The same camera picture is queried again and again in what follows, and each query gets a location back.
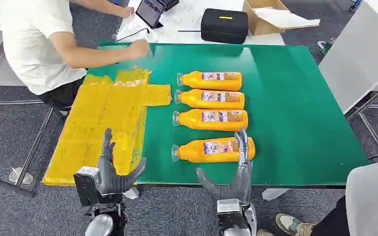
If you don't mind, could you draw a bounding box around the black tablet cable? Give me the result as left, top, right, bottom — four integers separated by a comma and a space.
115, 28, 151, 42

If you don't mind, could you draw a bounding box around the white foam sheet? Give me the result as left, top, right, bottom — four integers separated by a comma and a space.
253, 7, 321, 30

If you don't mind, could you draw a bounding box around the green and white bag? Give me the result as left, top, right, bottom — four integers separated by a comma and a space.
317, 38, 336, 56

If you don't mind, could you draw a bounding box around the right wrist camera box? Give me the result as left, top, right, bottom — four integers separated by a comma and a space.
216, 199, 246, 229

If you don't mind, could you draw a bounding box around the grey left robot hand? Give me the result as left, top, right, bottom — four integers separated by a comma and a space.
97, 127, 147, 196

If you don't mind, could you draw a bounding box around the person in white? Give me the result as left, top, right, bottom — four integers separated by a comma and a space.
310, 158, 378, 236

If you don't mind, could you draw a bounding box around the green table mat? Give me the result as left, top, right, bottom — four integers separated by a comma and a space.
88, 42, 370, 187

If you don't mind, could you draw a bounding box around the white table foot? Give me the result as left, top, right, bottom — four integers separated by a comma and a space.
123, 187, 140, 200
262, 188, 289, 201

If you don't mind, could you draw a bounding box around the metal frame bench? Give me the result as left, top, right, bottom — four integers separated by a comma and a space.
0, 30, 55, 198

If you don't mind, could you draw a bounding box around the white table with metal legs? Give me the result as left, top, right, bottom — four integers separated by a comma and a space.
318, 0, 378, 159

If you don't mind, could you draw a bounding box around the cardboard box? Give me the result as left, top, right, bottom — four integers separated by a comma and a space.
243, 0, 321, 36

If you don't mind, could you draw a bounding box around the black carrying case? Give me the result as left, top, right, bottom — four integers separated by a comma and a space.
200, 8, 249, 45

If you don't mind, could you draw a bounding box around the yellow plastic sheet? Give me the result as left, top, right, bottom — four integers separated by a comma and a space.
41, 66, 172, 187

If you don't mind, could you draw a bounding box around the orange drink bottle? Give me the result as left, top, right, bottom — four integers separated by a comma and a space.
171, 137, 256, 164
176, 71, 243, 92
172, 109, 249, 132
174, 88, 246, 110

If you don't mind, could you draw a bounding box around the clear plastic cup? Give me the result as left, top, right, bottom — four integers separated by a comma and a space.
9, 167, 34, 185

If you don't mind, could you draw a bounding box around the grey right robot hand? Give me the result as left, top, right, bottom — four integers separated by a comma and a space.
195, 129, 253, 205

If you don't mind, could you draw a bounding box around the seated person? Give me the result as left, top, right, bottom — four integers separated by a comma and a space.
0, 0, 151, 113

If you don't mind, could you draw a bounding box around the person's sneaker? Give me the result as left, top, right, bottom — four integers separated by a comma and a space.
276, 213, 315, 236

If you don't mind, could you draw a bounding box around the black tablet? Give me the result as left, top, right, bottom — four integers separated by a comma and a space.
135, 0, 166, 30

